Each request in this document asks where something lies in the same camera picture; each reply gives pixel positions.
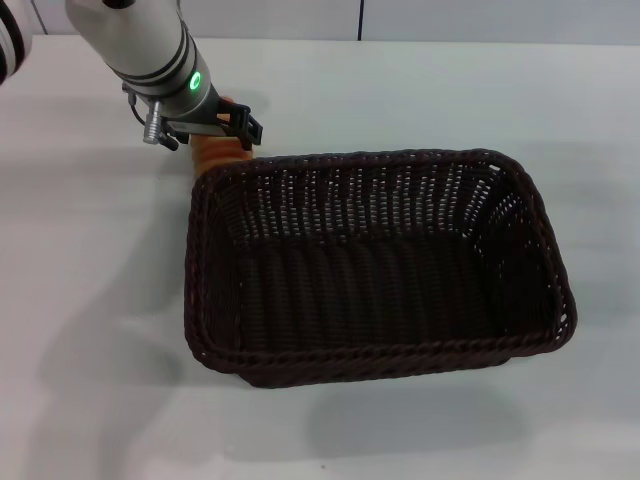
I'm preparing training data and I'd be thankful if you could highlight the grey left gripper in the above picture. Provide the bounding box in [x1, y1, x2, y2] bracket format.
[164, 92, 266, 151]

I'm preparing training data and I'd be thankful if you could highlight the orange and cream striped bread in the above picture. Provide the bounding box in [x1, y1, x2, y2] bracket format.
[190, 93, 255, 177]

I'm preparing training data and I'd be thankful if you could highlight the dark brown woven basket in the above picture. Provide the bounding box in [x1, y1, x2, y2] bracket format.
[183, 147, 579, 391]

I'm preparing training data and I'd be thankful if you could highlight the silver left wrist cable connector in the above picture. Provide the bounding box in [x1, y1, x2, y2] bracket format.
[122, 84, 180, 150]

